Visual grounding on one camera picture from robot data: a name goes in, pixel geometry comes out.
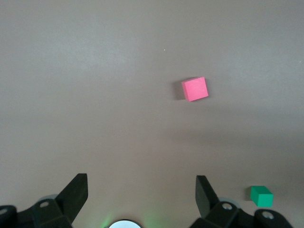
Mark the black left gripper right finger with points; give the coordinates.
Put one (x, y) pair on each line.
(204, 197)

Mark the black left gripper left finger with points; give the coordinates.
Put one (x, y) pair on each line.
(71, 194)

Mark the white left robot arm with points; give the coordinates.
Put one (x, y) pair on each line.
(123, 225)

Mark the green foam cube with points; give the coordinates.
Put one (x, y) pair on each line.
(261, 197)

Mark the brown table mat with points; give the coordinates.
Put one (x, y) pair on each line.
(95, 95)

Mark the pink foam cube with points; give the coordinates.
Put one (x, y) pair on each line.
(194, 89)

